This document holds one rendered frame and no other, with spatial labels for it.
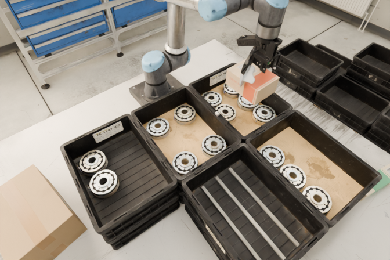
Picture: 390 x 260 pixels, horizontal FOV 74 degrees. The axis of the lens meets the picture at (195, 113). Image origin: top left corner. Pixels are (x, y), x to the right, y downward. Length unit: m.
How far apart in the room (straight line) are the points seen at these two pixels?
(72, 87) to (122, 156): 1.80
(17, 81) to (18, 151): 1.76
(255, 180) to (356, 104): 1.33
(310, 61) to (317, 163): 1.23
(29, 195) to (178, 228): 0.57
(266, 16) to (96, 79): 2.25
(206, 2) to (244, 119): 0.63
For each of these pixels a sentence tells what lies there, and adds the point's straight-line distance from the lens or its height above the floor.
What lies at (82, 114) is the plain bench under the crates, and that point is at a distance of 1.54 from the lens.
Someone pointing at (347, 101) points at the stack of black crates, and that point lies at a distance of 2.21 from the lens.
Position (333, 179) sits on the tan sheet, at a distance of 1.17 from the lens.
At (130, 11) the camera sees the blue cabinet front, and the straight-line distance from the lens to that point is 2.96.
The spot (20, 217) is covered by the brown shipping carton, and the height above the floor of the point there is 0.86.
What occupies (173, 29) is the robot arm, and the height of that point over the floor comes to 1.11.
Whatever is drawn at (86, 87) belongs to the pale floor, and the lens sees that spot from 2.80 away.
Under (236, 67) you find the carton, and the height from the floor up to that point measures 1.12.
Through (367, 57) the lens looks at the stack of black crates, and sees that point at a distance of 2.52.
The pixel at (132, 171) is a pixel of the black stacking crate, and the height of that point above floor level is 0.83.
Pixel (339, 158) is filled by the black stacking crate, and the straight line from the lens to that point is 1.18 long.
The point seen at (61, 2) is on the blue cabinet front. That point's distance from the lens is 2.67.
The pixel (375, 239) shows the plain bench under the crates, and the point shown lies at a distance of 1.29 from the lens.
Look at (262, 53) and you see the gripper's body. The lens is 0.93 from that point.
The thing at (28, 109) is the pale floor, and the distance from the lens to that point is 2.84.
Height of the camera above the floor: 1.76
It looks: 49 degrees down
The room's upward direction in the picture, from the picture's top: 1 degrees counter-clockwise
